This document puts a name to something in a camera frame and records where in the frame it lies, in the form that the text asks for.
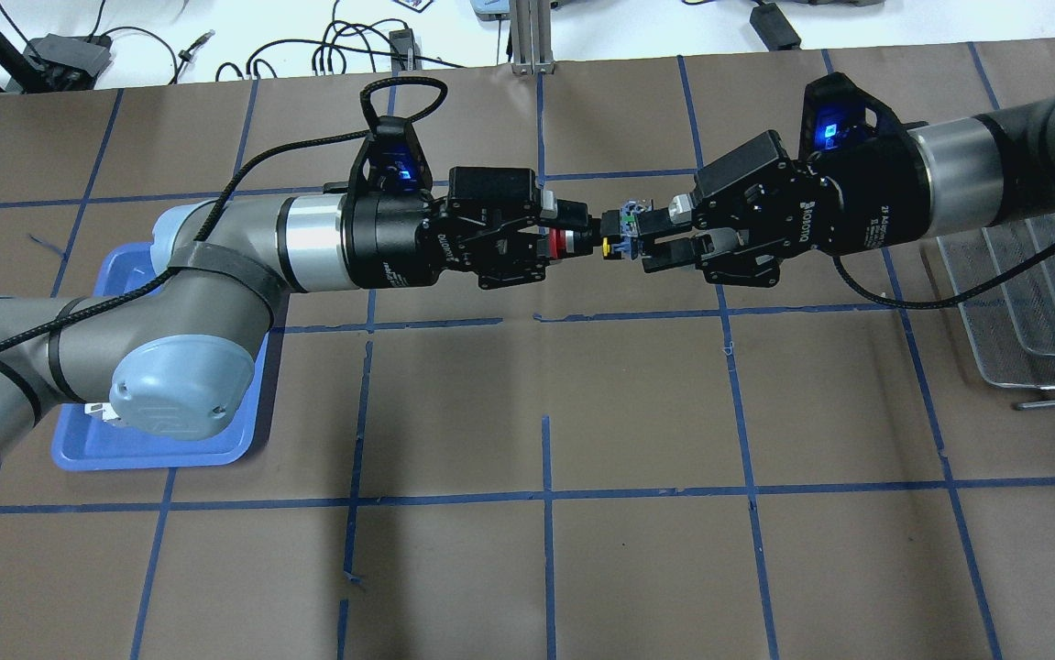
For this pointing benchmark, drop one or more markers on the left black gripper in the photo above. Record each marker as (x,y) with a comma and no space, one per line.
(387,242)

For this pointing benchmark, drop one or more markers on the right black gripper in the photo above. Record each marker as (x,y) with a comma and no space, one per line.
(862,192)

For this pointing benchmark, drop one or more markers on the red emergency stop button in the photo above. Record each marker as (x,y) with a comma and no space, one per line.
(615,236)

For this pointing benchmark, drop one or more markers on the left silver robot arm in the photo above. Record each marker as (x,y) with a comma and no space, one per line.
(178,361)

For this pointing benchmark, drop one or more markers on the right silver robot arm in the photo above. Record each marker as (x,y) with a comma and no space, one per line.
(985,169)

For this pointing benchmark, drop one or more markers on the black power adapter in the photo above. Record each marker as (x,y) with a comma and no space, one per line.
(772,27)

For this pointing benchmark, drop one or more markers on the blue plastic tray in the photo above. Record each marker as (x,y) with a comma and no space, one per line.
(84,443)

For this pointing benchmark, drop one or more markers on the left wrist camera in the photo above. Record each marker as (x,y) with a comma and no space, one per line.
(391,160)

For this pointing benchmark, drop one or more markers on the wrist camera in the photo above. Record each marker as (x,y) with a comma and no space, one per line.
(837,113)
(391,160)

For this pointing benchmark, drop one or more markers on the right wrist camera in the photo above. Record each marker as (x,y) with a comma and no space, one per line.
(837,113)

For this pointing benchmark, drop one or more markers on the aluminium frame post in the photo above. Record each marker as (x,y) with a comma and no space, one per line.
(531,37)

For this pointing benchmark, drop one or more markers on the silver wire mesh shelf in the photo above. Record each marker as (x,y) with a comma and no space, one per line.
(1011,328)

